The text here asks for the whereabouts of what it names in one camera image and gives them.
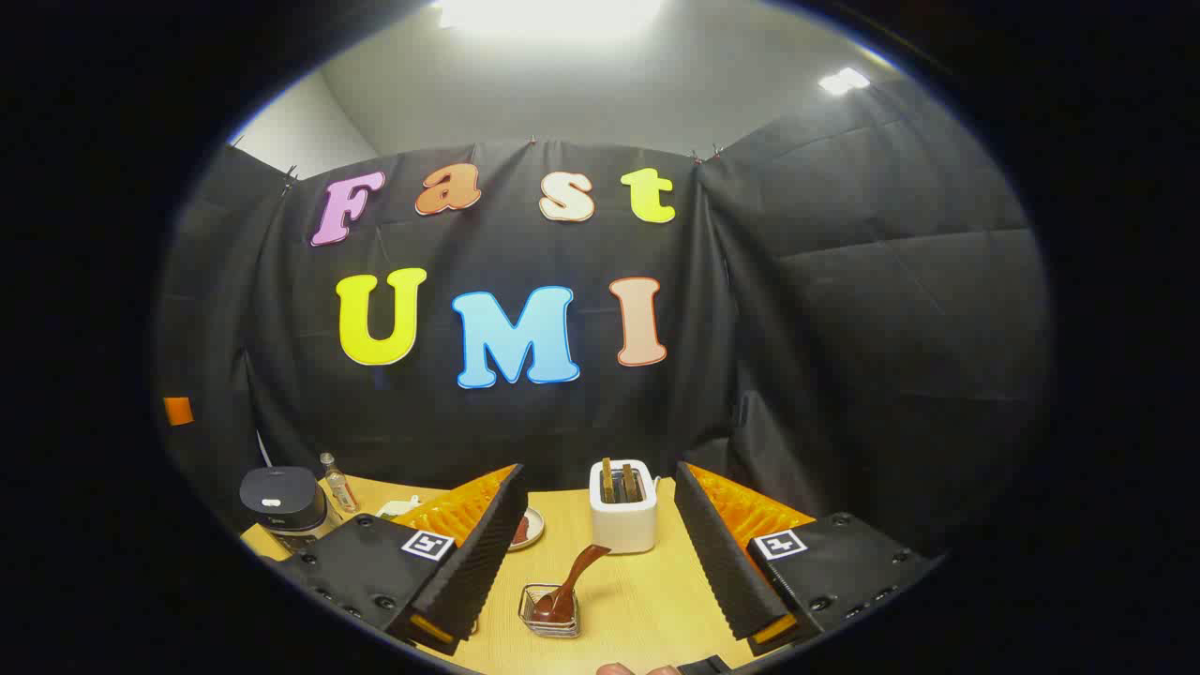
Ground black backdrop cloth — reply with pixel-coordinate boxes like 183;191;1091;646
155;75;1051;563

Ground small clear glass bottle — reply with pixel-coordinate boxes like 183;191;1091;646
320;453;360;514

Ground brown wooden spoon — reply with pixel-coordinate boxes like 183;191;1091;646
532;545;612;624

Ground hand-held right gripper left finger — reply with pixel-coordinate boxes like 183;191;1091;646
277;462;529;657

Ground ceiling light panel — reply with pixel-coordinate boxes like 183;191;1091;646
818;67;872;97
433;0;665;40

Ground round white plate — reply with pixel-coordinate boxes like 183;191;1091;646
509;506;546;551

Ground white toaster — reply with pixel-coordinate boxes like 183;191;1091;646
589;458;660;554

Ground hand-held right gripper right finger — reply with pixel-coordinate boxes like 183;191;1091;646
673;461;943;657

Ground dark grey rice cooker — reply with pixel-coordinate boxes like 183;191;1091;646
239;466;343;556

